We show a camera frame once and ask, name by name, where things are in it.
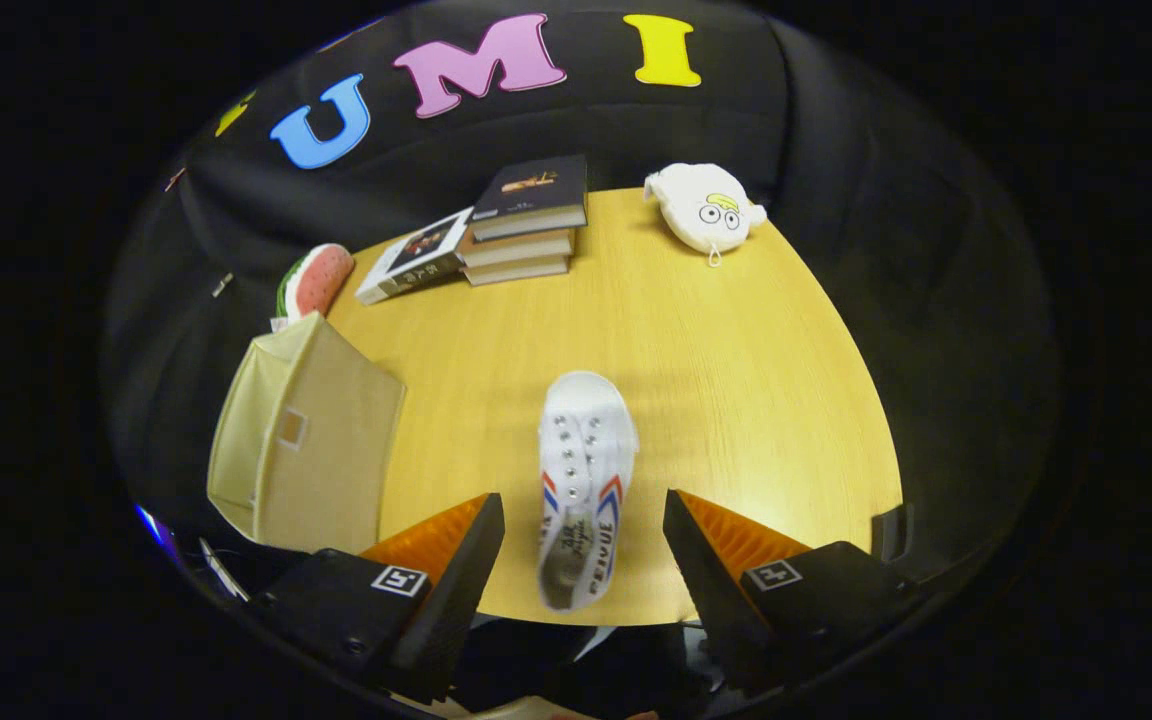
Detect lit blue screen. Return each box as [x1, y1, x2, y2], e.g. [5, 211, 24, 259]
[133, 503, 182, 563]

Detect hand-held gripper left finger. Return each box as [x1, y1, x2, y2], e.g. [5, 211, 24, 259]
[252, 492, 507, 704]

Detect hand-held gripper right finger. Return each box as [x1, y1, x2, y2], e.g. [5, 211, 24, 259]
[662, 488, 925, 698]

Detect beige fabric storage box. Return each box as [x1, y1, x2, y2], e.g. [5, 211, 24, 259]
[207, 312, 407, 556]

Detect black cover book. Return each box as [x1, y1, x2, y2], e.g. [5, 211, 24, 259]
[471, 154, 589, 243]

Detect brown cover book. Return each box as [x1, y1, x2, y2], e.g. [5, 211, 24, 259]
[463, 256, 571, 287]
[456, 228, 575, 269]

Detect white canvas shoe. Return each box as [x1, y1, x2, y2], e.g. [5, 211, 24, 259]
[536, 371, 640, 612]

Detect white cover book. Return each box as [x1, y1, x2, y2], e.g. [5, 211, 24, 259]
[355, 207, 474, 306]

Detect white cartoon face plush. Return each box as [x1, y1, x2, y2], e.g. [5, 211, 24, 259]
[643, 163, 768, 267]

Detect watermelon slice plush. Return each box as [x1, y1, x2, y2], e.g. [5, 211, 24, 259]
[274, 243, 356, 326]

